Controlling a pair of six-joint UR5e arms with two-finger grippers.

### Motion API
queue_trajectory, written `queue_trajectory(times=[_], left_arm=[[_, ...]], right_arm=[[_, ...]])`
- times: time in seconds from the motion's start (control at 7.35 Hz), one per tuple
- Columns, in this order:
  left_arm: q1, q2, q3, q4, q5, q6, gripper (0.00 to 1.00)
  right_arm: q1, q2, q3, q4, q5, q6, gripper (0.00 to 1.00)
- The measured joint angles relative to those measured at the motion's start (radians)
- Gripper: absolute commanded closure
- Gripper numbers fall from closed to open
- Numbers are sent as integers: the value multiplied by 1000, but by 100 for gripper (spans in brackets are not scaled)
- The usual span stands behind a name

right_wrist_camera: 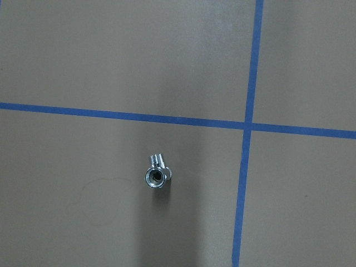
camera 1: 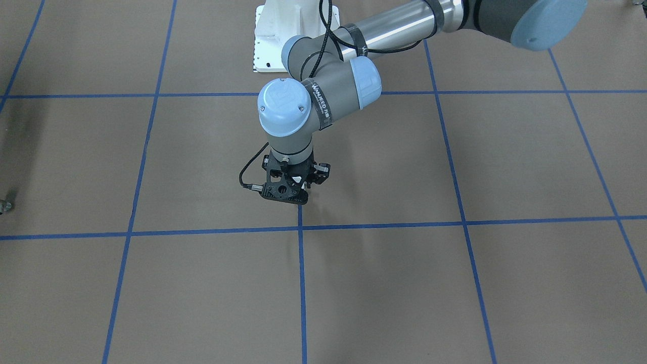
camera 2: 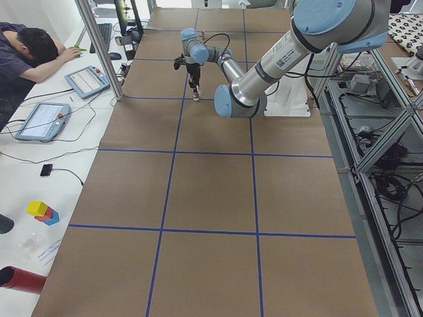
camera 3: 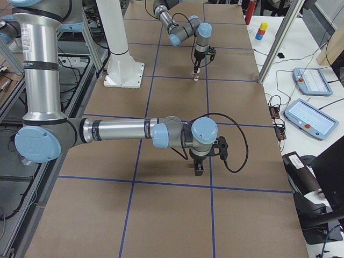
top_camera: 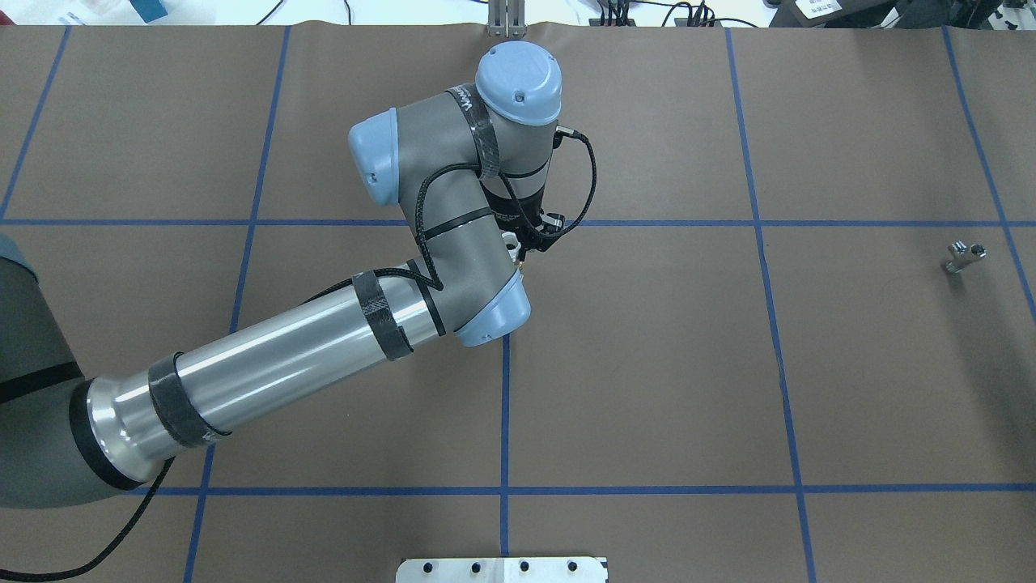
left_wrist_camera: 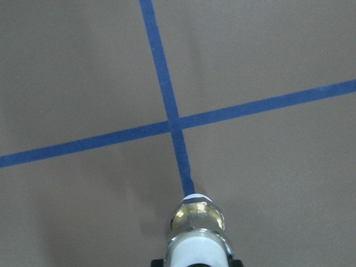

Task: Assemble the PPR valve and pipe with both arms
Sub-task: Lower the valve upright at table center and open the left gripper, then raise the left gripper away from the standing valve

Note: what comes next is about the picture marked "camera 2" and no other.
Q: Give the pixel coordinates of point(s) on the green toy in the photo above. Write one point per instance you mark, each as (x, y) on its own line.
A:
(81, 50)

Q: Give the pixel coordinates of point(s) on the near teach pendant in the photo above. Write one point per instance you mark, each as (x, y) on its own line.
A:
(44, 122)

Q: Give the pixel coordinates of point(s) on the blue wooden block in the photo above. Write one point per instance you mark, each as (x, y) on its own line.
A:
(53, 220)

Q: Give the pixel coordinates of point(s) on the black keyboard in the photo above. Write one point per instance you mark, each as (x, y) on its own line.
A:
(105, 30)

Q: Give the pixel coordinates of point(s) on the yellow wooden block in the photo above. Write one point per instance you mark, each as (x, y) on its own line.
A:
(37, 208)

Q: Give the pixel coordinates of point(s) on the teach pendant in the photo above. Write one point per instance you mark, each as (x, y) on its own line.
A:
(44, 122)
(87, 81)

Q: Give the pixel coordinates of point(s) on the red cylinder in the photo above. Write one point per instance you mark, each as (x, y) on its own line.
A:
(21, 280)

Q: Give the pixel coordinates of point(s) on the white brass PPR valve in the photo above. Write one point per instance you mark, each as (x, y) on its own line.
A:
(196, 94)

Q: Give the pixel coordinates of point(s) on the small black box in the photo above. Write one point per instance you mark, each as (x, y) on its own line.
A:
(46, 170)

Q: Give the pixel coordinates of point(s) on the black cylinder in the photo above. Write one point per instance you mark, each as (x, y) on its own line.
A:
(6, 224)

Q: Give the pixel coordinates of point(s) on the clear plastic bag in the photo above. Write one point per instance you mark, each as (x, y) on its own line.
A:
(30, 245)

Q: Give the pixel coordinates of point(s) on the red wooden block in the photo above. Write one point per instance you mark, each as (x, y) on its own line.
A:
(48, 215)

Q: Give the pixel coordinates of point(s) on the person in dark shirt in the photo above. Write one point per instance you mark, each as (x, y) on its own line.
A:
(28, 56)

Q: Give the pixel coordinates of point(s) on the black computer mouse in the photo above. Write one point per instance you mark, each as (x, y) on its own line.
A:
(114, 56)

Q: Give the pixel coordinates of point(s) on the aluminium frame post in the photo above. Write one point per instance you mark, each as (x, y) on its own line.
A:
(102, 53)

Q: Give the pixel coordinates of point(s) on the white camera stand column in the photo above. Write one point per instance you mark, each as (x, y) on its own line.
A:
(287, 98)

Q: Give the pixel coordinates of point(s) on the far teach pendant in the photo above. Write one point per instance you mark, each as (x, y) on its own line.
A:
(87, 81)

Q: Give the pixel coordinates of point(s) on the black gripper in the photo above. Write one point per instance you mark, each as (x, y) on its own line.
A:
(192, 69)

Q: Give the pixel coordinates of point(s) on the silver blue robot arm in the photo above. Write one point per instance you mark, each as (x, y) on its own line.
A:
(354, 26)

